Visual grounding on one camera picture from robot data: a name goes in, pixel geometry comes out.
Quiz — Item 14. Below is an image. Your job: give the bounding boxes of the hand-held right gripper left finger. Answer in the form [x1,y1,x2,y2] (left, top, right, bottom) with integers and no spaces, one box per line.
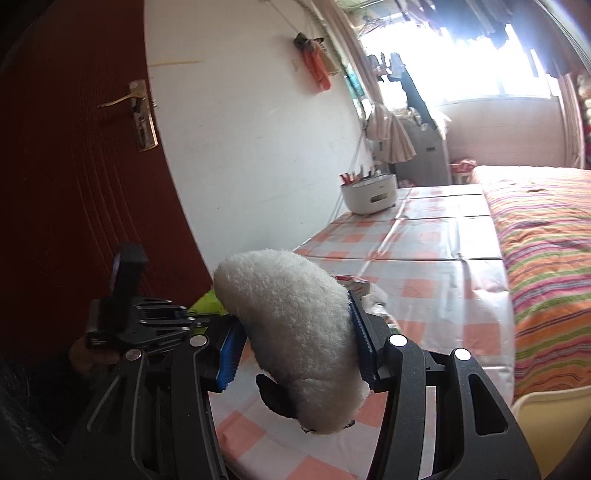
[65,322,249,480]

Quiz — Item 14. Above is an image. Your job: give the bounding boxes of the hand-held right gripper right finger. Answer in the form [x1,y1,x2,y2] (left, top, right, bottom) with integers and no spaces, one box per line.
[346,289,542,480]

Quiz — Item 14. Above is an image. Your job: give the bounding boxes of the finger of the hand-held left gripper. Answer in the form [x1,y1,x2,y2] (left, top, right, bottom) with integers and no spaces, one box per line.
[129,325,195,354]
[133,298,214,326]

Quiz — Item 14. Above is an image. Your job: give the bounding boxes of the green and yellow sponge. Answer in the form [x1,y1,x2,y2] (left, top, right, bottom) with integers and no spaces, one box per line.
[188,290,225,320]

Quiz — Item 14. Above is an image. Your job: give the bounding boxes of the white red-striped medicine box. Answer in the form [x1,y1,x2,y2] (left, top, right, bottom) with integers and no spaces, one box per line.
[331,274,371,297]

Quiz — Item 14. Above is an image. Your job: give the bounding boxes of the white and black plush toy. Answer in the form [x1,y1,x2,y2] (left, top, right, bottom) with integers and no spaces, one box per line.
[213,249,373,435]

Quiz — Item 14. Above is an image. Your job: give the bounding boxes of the black plastic bag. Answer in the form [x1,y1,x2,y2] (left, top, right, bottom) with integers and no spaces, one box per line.
[0,353,100,480]

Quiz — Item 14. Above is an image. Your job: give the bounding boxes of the person's left hand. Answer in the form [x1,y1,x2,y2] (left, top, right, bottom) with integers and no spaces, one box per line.
[69,335,119,373]

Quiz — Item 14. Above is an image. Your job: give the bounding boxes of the orange checkered tablecloth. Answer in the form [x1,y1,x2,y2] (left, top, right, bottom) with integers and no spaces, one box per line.
[209,185,516,480]

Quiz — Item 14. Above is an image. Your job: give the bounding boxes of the dark red door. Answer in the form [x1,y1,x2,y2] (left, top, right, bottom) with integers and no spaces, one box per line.
[0,0,214,367]

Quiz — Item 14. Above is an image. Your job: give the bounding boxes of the white utensil holder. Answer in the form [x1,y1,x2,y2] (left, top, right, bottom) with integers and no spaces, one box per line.
[340,174,399,217]

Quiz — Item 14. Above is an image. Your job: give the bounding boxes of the bunch of chopsticks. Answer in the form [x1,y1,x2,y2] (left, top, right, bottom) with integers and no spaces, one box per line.
[339,168,385,186]

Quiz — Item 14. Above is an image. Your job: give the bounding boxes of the red and white bag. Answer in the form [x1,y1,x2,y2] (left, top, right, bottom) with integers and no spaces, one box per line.
[450,159,476,186]

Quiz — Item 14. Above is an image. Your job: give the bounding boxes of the striped bed blanket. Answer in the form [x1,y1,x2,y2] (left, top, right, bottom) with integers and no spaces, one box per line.
[470,165,591,403]

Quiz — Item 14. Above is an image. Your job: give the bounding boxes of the grey washing machine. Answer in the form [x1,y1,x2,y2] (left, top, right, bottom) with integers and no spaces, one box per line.
[394,117,452,186]

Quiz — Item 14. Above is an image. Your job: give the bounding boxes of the striped hanging cloth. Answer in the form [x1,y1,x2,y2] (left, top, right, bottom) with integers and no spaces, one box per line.
[366,101,417,164]

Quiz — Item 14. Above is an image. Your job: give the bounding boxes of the dark hanging garment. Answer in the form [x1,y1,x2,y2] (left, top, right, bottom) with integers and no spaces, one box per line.
[400,65,437,128]

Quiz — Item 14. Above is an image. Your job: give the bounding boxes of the orange rubber gloves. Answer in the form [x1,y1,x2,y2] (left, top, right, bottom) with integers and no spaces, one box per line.
[294,32,334,92]

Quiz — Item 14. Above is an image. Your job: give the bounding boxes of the row of hanging clothes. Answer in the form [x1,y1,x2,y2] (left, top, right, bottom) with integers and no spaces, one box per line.
[431,0,580,78]

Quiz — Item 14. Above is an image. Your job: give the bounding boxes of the brass door handle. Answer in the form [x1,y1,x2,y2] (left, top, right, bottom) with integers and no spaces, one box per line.
[97,79,160,153]

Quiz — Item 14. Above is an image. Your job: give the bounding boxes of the white power cord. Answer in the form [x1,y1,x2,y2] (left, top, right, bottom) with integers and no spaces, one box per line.
[329,117,368,223]

